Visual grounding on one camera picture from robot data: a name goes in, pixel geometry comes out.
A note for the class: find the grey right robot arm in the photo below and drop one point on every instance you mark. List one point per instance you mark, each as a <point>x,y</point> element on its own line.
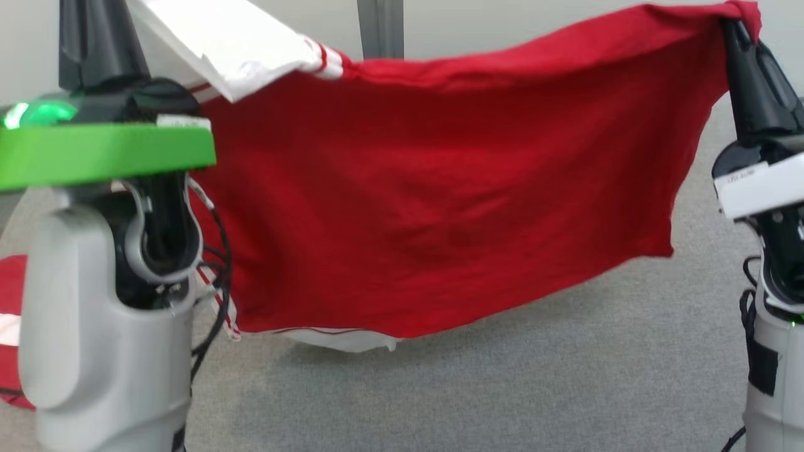
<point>779,414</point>

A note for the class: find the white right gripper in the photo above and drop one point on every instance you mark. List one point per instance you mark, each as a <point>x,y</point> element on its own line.
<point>763,182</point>

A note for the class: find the red white garment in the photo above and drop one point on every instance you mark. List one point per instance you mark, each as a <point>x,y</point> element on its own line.
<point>9,282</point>

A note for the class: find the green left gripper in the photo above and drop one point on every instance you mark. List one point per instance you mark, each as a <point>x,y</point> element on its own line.
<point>94,150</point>

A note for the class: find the grey double partition post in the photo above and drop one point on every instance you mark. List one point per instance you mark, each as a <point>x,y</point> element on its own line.
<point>380,28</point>

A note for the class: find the red white Bulls jersey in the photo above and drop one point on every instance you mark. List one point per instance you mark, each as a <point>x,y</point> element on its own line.
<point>440,188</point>

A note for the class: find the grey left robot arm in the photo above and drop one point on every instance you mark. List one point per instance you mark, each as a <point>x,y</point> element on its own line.
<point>81,314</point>

